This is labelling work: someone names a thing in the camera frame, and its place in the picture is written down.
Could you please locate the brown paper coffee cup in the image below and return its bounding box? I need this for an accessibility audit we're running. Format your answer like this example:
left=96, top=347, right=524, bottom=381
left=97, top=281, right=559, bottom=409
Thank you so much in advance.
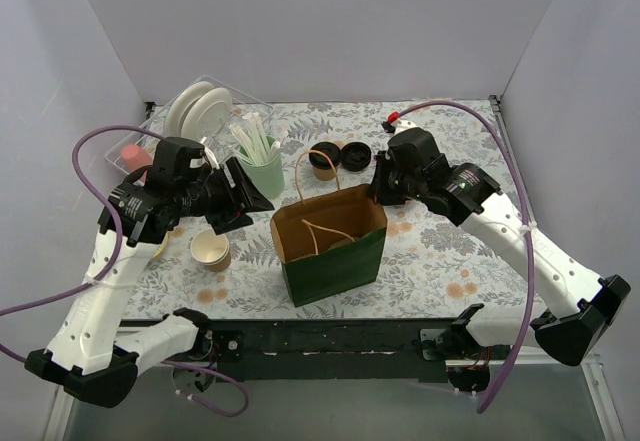
left=308, top=141, right=342, bottom=181

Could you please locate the black coffee cup lid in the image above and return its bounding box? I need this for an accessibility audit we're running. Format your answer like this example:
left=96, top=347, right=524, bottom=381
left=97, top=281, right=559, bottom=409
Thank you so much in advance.
left=308, top=141, right=342, bottom=170

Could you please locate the green brown paper bag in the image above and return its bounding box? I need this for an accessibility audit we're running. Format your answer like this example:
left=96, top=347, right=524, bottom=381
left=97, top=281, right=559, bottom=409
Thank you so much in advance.
left=269, top=149, right=389, bottom=308

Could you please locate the brown cardboard cup carrier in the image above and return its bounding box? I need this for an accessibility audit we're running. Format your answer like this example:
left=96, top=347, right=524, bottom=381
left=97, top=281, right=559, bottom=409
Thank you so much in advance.
left=328, top=238, right=357, bottom=250

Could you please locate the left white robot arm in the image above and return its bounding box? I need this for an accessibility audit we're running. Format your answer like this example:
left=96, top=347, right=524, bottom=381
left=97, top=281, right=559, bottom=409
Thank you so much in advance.
left=24, top=137, right=273, bottom=408

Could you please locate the black coffee lid stack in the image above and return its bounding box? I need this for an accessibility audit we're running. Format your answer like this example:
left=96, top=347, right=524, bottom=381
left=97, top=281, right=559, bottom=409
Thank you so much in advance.
left=341, top=142, right=372, bottom=172

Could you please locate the green straw holder cup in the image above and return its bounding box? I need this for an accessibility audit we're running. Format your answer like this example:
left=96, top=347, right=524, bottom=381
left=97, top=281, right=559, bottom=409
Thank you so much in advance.
left=239, top=149, right=285, bottom=199

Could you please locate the white wrapped straws bundle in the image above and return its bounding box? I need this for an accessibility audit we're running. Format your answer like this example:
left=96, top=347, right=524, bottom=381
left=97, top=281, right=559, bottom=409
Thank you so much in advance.
left=229, top=112, right=288, bottom=167

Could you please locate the pink plastic cup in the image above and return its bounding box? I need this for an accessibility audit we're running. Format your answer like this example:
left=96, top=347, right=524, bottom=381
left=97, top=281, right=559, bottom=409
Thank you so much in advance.
left=120, top=144, right=153, bottom=174

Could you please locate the yellow blue patterned bowl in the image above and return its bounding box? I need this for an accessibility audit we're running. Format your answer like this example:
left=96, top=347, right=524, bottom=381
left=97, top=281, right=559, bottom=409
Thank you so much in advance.
left=151, top=233, right=171, bottom=259

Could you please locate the white plate front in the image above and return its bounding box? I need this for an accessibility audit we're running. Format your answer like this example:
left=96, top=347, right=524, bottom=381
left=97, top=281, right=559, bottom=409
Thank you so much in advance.
left=181, top=87, right=232, bottom=141

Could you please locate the white plate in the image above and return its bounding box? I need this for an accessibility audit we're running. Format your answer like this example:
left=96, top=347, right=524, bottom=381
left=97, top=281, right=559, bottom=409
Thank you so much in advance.
left=181, top=87, right=232, bottom=141
left=164, top=81, right=214, bottom=137

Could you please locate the clear plastic dish rack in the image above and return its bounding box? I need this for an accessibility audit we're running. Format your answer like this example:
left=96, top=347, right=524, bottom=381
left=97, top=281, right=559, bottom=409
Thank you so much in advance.
left=105, top=76, right=275, bottom=174

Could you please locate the white plate rear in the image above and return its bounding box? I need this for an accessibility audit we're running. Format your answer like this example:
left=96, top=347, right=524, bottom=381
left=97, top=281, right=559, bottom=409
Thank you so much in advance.
left=164, top=81, right=214, bottom=137

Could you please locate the floral patterned table mat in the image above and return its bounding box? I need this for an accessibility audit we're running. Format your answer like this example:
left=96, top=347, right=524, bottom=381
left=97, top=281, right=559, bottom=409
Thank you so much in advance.
left=125, top=102, right=526, bottom=320

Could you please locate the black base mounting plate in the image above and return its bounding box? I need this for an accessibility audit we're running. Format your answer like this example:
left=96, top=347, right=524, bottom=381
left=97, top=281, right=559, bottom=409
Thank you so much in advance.
left=154, top=318, right=506, bottom=383

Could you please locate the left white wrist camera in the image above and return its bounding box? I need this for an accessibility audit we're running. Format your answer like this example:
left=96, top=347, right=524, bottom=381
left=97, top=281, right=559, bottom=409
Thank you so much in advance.
left=199, top=136, right=220, bottom=170

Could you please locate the aluminium frame rail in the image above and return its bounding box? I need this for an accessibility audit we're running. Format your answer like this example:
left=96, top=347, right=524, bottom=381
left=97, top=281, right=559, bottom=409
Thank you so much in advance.
left=45, top=348, right=624, bottom=440

